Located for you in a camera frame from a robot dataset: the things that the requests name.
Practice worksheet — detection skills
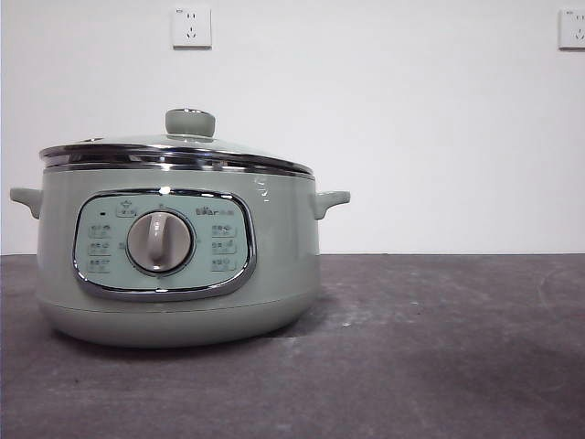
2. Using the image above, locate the glass lid with green knob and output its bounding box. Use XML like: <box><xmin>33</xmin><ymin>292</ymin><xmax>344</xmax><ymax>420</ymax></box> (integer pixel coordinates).
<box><xmin>38</xmin><ymin>107</ymin><xmax>316</xmax><ymax>177</ymax></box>

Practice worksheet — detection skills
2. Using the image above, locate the pale green electric cooking pot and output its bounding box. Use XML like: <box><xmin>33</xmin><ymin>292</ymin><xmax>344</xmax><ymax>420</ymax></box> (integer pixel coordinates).
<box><xmin>9</xmin><ymin>165</ymin><xmax>352</xmax><ymax>349</ymax></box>

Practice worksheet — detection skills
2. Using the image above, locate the white wall socket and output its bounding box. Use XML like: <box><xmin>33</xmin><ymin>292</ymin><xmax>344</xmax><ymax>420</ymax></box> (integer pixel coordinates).
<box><xmin>172</xmin><ymin>6</ymin><xmax>213</xmax><ymax>50</ymax></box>
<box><xmin>558</xmin><ymin>8</ymin><xmax>585</xmax><ymax>51</ymax></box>

